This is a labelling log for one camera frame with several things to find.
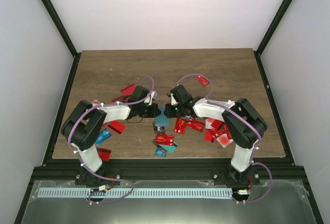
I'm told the lone red card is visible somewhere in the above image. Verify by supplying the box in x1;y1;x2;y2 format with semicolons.
195;74;210;87

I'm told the blue leather card holder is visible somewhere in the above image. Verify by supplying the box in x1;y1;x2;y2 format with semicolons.
154;107;170;127

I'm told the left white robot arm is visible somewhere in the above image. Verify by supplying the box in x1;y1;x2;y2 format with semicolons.
61;85;161;185

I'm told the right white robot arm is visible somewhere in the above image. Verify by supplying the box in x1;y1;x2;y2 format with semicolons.
164;84;268;184

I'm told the red chip card upright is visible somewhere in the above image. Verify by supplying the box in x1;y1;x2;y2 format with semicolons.
174;117;187;134

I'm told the red VIP card right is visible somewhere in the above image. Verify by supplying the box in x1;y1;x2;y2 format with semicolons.
187;118;205;132

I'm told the red vip card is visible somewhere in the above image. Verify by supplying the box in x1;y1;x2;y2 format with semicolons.
187;118;205;132
155;133;174;146

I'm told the red VIP card front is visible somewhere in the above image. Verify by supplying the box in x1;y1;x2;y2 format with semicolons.
155;133;174;146

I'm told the white red circle card right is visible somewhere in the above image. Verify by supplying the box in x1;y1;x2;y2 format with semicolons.
217;134;233;148

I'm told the blue card left pile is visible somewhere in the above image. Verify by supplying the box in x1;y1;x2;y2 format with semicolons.
95;128;111;146

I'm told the red card black stripe front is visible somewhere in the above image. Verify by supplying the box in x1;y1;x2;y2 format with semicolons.
96;147;111;162

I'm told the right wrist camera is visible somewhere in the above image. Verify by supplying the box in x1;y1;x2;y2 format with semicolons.
168;93;178;106

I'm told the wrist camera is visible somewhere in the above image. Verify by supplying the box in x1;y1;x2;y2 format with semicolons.
144;91;158;106
168;93;178;106

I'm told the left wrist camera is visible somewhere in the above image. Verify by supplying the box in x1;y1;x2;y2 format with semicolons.
144;91;158;106

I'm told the black aluminium frame rail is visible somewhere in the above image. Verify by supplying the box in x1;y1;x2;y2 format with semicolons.
32;158;306;185

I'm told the light blue slotted cable duct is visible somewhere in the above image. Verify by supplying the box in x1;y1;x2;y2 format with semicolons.
38;187;233;199

